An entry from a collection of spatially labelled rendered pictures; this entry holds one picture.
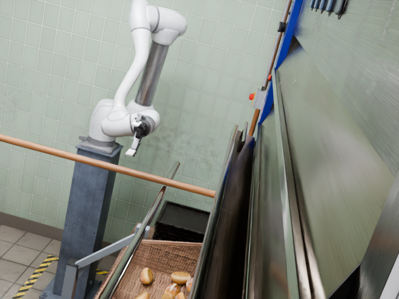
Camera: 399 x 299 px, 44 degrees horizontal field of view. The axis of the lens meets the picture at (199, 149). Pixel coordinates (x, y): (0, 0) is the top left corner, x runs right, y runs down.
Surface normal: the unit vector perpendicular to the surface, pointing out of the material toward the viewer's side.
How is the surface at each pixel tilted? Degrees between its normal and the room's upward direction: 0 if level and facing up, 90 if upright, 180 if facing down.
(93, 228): 90
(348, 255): 70
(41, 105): 90
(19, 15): 90
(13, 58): 90
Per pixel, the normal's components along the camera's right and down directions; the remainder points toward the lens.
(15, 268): 0.23, -0.92
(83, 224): -0.14, 0.29
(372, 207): -0.83, -0.56
